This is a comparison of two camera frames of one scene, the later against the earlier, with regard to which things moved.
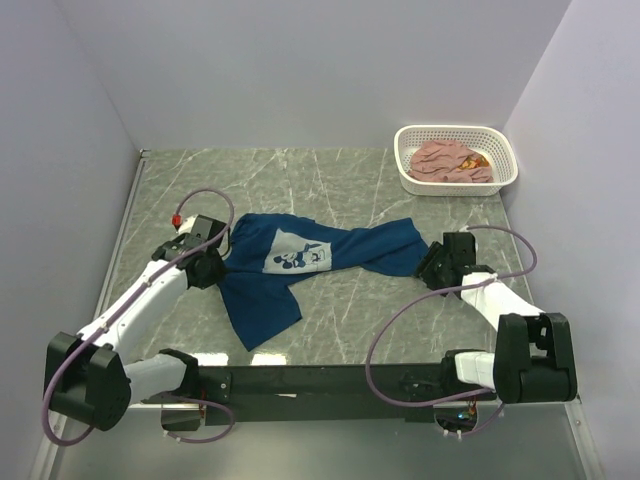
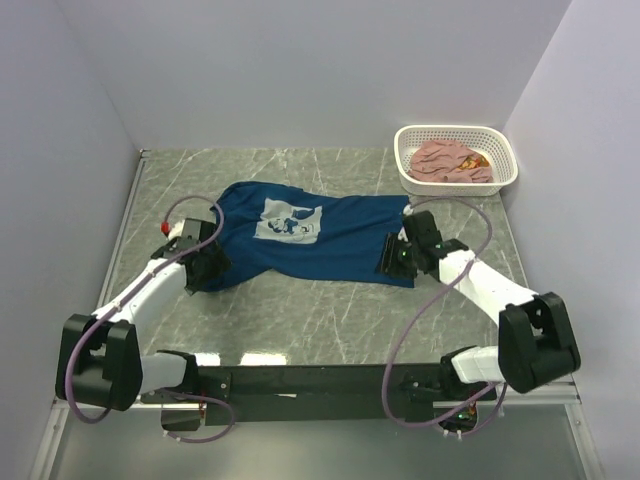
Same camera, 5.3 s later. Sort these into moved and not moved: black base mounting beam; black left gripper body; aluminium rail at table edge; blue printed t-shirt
Moved: blue printed t-shirt
Not moved: black base mounting beam; black left gripper body; aluminium rail at table edge
